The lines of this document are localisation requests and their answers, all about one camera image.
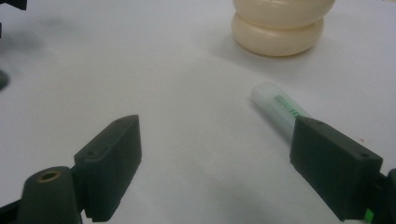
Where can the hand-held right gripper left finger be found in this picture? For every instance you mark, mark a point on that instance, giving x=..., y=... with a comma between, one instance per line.
x=109, y=168

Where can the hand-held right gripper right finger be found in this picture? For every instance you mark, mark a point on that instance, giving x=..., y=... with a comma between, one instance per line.
x=333, y=168

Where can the white tube with green print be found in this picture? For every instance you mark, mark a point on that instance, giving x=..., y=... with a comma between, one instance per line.
x=280, y=107

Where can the cream ribbed plastic container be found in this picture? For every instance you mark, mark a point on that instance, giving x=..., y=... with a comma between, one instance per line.
x=278, y=26

